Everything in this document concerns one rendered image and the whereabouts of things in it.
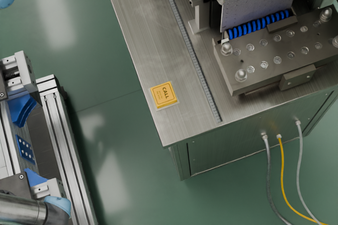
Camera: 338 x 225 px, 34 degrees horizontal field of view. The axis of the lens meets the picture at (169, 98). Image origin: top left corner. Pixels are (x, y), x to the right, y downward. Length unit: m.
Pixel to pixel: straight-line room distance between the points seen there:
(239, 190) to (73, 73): 1.02
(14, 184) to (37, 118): 0.73
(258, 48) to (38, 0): 1.63
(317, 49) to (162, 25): 0.52
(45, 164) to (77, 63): 0.61
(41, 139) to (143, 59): 0.88
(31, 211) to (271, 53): 0.84
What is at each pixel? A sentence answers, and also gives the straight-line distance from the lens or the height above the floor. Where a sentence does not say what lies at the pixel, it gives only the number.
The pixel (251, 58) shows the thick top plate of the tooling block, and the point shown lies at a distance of 1.71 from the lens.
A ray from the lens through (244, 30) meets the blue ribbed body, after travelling 1.74.
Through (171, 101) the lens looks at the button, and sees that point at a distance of 1.78.
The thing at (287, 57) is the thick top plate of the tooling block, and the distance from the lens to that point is 1.73.
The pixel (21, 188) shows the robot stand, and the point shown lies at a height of 0.82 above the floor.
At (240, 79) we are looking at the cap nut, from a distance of 1.67.
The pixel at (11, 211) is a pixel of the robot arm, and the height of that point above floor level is 1.25.
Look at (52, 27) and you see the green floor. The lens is 2.99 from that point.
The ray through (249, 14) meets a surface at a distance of 1.71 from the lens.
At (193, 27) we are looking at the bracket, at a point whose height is 0.91.
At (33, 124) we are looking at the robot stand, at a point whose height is 0.21.
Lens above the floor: 2.62
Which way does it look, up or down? 73 degrees down
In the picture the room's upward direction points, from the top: 11 degrees counter-clockwise
